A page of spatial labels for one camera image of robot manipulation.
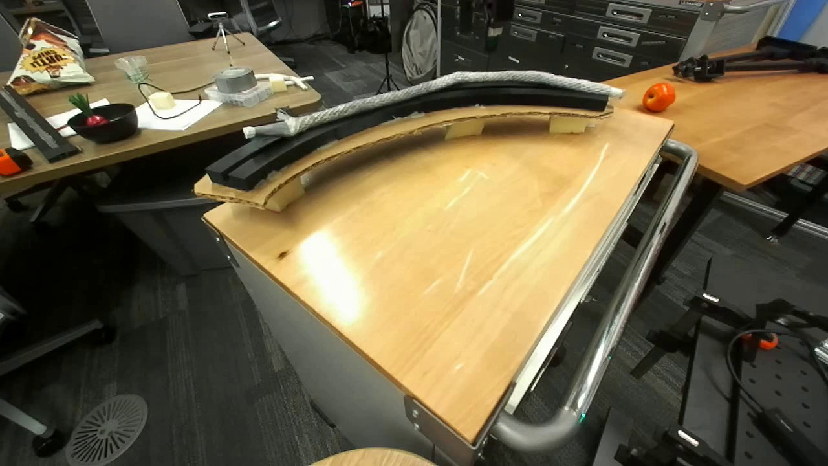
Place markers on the grey cart with wooden top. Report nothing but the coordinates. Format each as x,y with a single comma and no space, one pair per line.
326,380

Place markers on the round wooden stool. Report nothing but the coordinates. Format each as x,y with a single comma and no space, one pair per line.
372,460

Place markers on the grey tape roll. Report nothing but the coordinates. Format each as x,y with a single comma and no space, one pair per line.
234,81

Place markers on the dark drawer cabinet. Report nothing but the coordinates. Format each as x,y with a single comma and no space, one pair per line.
559,34

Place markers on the white paper sheet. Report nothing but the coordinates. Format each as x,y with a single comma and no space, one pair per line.
185,119

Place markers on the small tabletop tripod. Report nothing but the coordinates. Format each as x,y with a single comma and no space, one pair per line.
223,34

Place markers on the orange toy fruit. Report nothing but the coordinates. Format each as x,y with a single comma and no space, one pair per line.
659,98

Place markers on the wooden desk with clutter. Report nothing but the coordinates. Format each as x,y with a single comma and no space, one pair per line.
185,67

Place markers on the black bowl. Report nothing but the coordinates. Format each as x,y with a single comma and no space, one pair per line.
117,128

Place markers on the black folded tripod tool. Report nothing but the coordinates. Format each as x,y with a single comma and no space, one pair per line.
700,69

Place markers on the wooden desk with orange fruit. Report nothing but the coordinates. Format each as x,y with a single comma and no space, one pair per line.
752,121

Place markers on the round perforated floor vent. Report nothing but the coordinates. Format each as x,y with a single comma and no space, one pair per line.
106,432

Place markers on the orange clamp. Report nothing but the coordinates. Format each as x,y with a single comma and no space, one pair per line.
765,342

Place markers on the office chair base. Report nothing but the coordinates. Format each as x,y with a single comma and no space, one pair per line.
52,345

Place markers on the black optical breadboard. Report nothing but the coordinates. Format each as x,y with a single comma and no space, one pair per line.
778,390

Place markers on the long black bar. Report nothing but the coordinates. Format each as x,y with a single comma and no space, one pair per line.
34,126

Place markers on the chips bag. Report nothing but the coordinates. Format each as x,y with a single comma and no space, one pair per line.
48,60

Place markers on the small orange object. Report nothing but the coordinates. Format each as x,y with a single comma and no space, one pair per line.
5,164

